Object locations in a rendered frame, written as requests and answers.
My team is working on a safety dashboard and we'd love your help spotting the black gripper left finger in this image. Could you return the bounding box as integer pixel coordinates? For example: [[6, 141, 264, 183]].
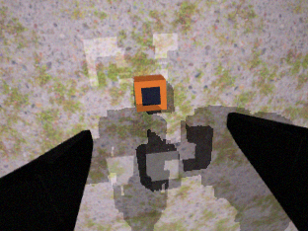
[[0, 130, 94, 231]]

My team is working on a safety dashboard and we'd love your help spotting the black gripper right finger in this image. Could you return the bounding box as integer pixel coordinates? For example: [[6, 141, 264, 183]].
[[227, 113, 308, 231]]

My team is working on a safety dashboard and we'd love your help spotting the orange block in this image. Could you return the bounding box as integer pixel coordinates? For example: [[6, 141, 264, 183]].
[[134, 74, 167, 112]]

